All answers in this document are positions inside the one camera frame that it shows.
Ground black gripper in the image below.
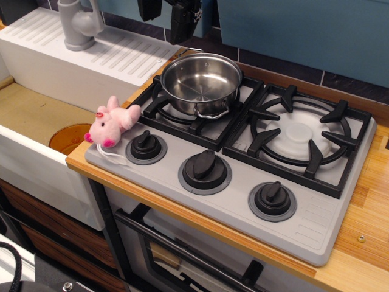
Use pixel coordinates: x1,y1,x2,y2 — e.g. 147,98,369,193
137,0,202,45

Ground stainless steel pan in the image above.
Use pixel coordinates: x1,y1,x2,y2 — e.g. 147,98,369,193
160,49,243,120

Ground black left stove knob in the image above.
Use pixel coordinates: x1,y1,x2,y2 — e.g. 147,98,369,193
125,130,168,165

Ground black stove knob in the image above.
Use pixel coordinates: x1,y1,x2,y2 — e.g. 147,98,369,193
178,150,232,196
248,181,297,223
125,130,168,165

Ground black middle stove knob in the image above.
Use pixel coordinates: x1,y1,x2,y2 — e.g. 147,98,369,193
178,150,232,196

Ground grey toy stove top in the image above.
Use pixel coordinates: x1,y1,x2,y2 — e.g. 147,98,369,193
84,56,378,268

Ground black right stove knob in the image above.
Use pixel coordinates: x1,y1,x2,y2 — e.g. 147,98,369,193
248,181,297,223

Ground grey toy faucet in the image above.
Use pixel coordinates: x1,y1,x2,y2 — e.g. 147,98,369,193
57,0,105,51

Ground pink stuffed pig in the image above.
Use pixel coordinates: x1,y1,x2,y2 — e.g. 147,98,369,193
84,96,141,148

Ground black left burner grate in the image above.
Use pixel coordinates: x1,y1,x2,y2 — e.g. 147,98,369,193
133,75,264,151

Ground black burner grate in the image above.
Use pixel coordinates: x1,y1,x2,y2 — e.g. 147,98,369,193
133,75,264,151
222,84,376,199

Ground white toy sink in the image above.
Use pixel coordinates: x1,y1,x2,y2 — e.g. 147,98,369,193
1,8,177,231

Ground orange plastic bowl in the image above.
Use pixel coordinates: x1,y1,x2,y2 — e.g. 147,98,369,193
49,123,91,155

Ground black right burner grate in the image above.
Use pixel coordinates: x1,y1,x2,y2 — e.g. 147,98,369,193
222,84,376,199

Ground wooden drawer fronts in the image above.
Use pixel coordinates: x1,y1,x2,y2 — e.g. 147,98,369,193
1,181,129,291

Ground oven door with black handle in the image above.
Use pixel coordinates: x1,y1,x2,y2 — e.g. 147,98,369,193
114,203,292,292

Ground black braided cable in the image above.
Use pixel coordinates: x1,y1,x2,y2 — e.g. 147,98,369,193
0,242,24,292

